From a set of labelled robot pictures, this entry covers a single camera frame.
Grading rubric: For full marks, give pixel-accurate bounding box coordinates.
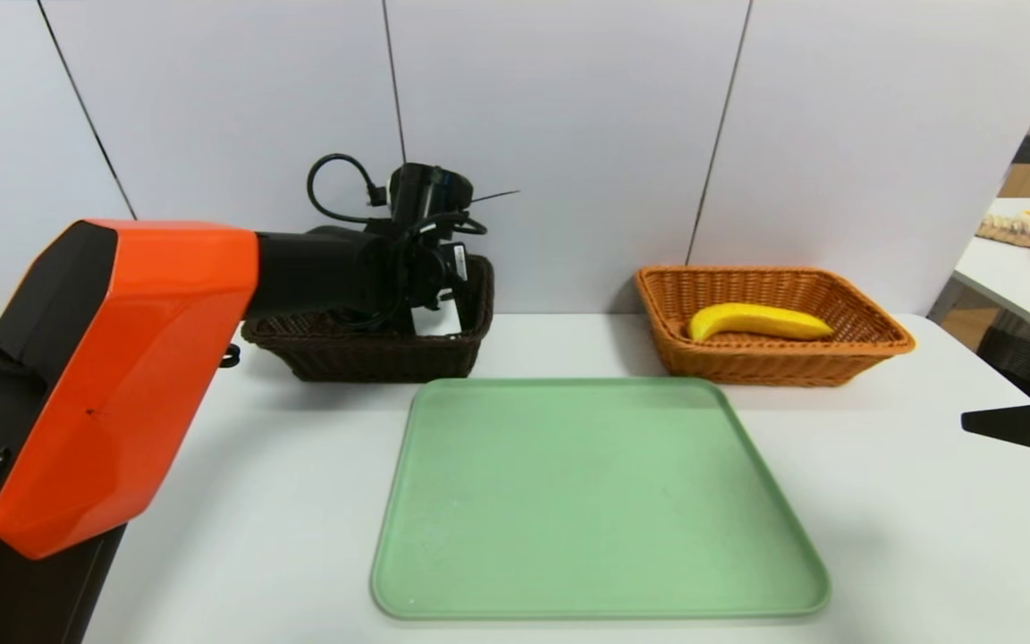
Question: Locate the white oblong plastic case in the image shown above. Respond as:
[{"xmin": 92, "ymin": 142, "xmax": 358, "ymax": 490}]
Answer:
[{"xmin": 411, "ymin": 298, "xmax": 464, "ymax": 338}]

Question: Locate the yellow banana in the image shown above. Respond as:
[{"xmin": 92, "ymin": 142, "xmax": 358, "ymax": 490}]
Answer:
[{"xmin": 688, "ymin": 303, "xmax": 835, "ymax": 343}]

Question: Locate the dark brown wicker basket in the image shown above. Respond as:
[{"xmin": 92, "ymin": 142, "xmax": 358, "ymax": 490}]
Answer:
[{"xmin": 241, "ymin": 254, "xmax": 495, "ymax": 384}]

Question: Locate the orange wicker basket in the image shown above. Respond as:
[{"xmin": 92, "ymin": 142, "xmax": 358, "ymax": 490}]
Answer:
[{"xmin": 634, "ymin": 266, "xmax": 916, "ymax": 388}]

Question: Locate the light green plastic tray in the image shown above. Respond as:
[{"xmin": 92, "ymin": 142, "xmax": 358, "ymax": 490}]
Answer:
[{"xmin": 370, "ymin": 377, "xmax": 832, "ymax": 620}]

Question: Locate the white side table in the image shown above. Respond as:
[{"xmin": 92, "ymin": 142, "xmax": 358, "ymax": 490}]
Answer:
[{"xmin": 950, "ymin": 199, "xmax": 1030, "ymax": 352}]

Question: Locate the wooden tray with round pieces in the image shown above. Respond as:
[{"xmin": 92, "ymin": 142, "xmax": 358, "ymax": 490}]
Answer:
[{"xmin": 975, "ymin": 215, "xmax": 1030, "ymax": 251}]

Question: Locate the black left camera cable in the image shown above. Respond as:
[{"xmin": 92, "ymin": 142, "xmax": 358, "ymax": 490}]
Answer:
[{"xmin": 306, "ymin": 153, "xmax": 391, "ymax": 225}]

